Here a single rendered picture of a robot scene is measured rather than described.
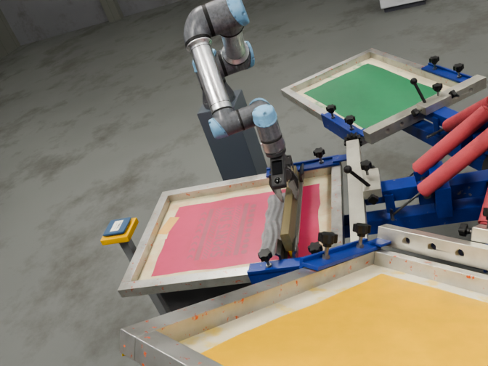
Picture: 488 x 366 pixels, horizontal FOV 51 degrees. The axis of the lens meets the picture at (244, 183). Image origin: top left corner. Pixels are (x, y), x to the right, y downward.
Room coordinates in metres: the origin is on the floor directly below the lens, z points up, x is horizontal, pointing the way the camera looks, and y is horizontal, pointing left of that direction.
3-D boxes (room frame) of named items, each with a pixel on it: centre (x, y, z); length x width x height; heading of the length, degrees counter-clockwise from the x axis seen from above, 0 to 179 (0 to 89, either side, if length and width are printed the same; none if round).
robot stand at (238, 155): (2.20, -0.02, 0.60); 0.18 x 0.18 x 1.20; 68
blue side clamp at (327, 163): (1.74, -0.24, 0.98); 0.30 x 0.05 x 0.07; 71
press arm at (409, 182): (1.37, -0.46, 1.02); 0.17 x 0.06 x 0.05; 71
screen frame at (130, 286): (1.56, 0.08, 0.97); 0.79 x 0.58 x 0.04; 71
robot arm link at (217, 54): (2.20, -0.03, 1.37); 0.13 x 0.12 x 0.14; 88
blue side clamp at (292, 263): (1.21, -0.06, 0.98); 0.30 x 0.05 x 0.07; 71
